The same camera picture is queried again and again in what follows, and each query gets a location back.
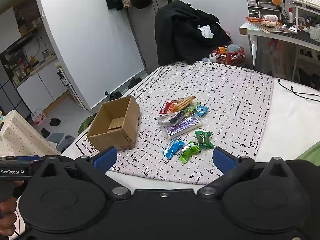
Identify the black spray bottle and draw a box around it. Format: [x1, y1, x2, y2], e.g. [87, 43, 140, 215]
[57, 71, 69, 87]

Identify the green bag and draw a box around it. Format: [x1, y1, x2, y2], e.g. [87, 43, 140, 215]
[78, 116, 97, 134]

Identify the long blue snack packet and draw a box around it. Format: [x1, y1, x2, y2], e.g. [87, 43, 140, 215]
[162, 138, 186, 159]

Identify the white crumpled cloth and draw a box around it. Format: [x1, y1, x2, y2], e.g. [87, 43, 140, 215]
[197, 25, 214, 39]

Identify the light green snack packet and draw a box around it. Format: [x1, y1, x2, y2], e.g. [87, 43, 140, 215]
[178, 141, 202, 164]

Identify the white desk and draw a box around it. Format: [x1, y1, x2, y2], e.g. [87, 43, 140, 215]
[239, 21, 320, 82]

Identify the kitchen cabinet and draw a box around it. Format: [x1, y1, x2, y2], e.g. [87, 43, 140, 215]
[0, 0, 71, 117]

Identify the brown cardboard box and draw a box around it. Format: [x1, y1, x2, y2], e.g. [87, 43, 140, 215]
[87, 95, 141, 151]

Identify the purple snack packet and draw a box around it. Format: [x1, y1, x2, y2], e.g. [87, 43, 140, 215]
[166, 114, 204, 140]

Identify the dark green snack packet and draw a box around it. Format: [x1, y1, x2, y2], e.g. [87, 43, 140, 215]
[194, 130, 215, 149]

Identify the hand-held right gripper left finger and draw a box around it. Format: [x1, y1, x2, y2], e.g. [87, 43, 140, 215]
[27, 146, 132, 200]

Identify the red orange snack packet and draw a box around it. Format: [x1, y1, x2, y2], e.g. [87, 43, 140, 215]
[159, 101, 176, 115]

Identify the grey door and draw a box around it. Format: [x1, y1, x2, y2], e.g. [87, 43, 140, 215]
[125, 0, 181, 74]

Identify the biscuit sticks packet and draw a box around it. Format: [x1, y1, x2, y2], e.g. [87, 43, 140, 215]
[172, 95, 197, 112]

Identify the grey drawer organizer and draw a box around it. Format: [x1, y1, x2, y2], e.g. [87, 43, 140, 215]
[246, 0, 282, 19]

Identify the green cloth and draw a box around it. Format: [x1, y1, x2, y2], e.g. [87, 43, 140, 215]
[296, 140, 320, 167]

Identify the small blue snack packet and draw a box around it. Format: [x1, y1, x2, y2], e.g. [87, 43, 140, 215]
[195, 105, 209, 117]

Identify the black white snack packet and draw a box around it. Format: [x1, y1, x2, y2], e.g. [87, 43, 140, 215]
[158, 112, 187, 126]

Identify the white bed mattress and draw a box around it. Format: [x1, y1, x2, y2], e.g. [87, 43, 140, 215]
[255, 77, 320, 161]

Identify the black jacket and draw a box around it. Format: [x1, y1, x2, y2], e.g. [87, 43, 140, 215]
[154, 1, 232, 67]

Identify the grey fuzzy slipper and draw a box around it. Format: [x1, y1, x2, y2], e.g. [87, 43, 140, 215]
[57, 135, 76, 153]

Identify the red plastic basket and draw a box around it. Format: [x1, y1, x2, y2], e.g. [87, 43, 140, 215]
[212, 46, 246, 66]

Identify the black cable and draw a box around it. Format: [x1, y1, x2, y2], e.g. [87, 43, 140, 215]
[277, 78, 320, 102]

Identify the water bottle pack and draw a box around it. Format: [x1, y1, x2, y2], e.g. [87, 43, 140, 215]
[30, 109, 47, 125]

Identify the red snack bag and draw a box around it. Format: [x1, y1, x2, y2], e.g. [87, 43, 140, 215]
[245, 16, 266, 26]

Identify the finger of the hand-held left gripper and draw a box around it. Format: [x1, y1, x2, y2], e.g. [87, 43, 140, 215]
[0, 155, 42, 161]

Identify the dotted cream cloth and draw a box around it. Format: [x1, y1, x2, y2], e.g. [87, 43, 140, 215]
[0, 110, 62, 157]

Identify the person's left hand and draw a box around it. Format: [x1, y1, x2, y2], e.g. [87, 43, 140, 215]
[0, 180, 24, 240]

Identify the grey floor mat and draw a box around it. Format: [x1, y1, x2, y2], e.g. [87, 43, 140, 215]
[47, 132, 66, 146]

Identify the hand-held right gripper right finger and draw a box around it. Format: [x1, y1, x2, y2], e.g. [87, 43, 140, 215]
[197, 147, 303, 200]

